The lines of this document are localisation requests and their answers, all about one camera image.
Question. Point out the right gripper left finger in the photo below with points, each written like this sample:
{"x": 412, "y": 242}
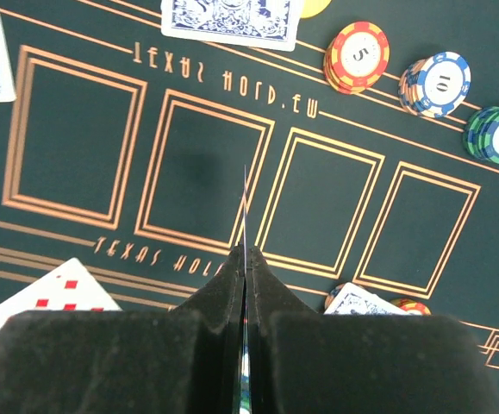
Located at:
{"x": 186, "y": 360}

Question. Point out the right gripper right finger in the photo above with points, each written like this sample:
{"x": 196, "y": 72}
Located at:
{"x": 304, "y": 362}

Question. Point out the card dealt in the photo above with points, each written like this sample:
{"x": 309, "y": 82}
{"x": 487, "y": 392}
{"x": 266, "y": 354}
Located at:
{"x": 351, "y": 299}
{"x": 252, "y": 23}

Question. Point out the orange chips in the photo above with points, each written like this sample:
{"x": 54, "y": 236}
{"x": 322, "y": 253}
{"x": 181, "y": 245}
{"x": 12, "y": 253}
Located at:
{"x": 356, "y": 58}
{"x": 411, "y": 306}

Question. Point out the eight of diamonds card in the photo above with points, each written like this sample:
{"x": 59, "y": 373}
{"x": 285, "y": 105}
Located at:
{"x": 68, "y": 287}

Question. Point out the five of hearts card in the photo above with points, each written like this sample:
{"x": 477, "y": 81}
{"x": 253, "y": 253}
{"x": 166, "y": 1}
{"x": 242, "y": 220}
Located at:
{"x": 244, "y": 213}

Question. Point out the green chips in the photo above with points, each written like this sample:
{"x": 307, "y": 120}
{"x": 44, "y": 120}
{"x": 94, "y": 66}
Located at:
{"x": 481, "y": 134}

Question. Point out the yellow big blind button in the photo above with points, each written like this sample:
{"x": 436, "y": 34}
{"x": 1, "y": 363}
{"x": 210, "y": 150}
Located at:
{"x": 313, "y": 7}

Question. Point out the green poker table mat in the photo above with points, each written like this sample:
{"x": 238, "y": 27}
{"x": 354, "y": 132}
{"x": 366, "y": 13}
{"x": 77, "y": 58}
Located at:
{"x": 125, "y": 149}

